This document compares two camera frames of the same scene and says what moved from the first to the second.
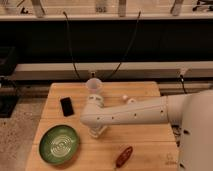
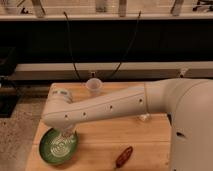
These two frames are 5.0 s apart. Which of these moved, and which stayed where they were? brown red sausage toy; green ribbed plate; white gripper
Moved: white gripper
Stayed: green ribbed plate; brown red sausage toy
